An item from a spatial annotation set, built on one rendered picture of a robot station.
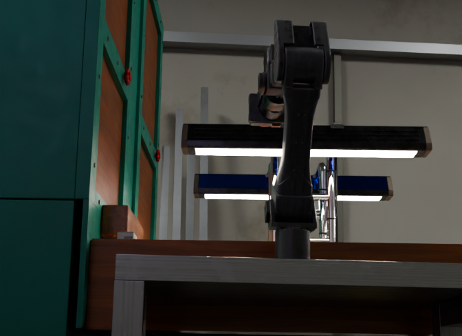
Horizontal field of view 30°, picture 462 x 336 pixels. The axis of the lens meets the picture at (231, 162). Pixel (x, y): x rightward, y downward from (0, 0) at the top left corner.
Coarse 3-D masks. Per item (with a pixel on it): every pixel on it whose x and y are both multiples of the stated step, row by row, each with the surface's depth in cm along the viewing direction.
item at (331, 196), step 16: (272, 160) 232; (336, 160) 232; (272, 176) 231; (336, 176) 231; (336, 192) 230; (336, 208) 229; (336, 224) 228; (272, 240) 227; (320, 240) 226; (336, 240) 227
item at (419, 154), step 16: (192, 128) 217; (208, 128) 217; (224, 128) 217; (240, 128) 217; (256, 128) 217; (272, 128) 217; (320, 128) 217; (336, 128) 217; (352, 128) 217; (368, 128) 217; (384, 128) 217; (400, 128) 217; (416, 128) 217; (192, 144) 213; (208, 144) 213; (224, 144) 213; (240, 144) 213; (256, 144) 213; (272, 144) 213; (320, 144) 213; (336, 144) 213; (352, 144) 213; (368, 144) 213; (384, 144) 213; (400, 144) 213; (416, 144) 213
